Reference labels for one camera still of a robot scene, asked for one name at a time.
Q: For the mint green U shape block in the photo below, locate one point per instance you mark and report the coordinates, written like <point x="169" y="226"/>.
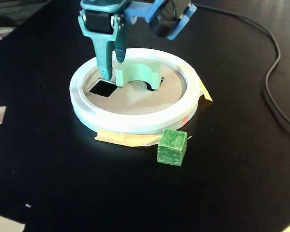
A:
<point x="126" y="75"/>

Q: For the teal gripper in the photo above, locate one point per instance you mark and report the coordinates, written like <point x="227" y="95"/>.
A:
<point x="99" y="22"/>

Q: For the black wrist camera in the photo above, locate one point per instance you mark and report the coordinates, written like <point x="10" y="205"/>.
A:
<point x="166" y="24"/>

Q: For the green wooden cube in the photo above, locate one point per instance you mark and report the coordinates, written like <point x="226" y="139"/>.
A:
<point x="171" y="152"/>

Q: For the small tan masking tape piece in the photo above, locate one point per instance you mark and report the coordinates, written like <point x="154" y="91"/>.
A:
<point x="206" y="95"/>

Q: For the wide tan masking tape strip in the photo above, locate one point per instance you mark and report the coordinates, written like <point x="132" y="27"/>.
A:
<point x="115" y="139"/>

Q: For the white round shape sorter lid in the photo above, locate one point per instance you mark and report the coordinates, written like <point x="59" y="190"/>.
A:
<point x="140" y="106"/>

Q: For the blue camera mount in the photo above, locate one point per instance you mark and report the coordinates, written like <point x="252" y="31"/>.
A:
<point x="140" y="10"/>

